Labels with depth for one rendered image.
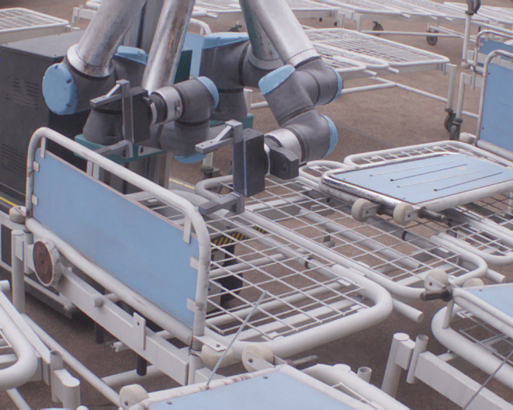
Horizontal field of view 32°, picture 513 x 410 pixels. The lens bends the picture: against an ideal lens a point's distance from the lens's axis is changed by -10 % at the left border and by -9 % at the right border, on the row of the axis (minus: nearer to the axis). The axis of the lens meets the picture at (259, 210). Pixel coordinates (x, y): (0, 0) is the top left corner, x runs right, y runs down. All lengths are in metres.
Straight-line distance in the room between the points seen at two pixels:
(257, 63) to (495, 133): 1.20
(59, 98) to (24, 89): 0.52
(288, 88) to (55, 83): 0.72
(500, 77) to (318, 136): 1.70
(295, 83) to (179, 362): 0.66
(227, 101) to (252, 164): 1.04
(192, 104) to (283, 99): 0.34
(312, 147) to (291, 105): 0.10
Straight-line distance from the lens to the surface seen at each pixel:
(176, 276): 1.95
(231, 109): 3.06
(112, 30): 2.47
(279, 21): 2.30
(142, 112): 2.34
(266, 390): 1.70
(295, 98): 2.14
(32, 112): 3.05
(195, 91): 2.42
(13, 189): 3.19
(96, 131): 2.73
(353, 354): 3.07
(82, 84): 2.55
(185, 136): 2.46
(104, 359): 2.87
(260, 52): 2.90
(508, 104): 3.71
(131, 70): 2.69
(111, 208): 2.11
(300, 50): 2.28
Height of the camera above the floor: 1.41
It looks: 20 degrees down
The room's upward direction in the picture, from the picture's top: 7 degrees clockwise
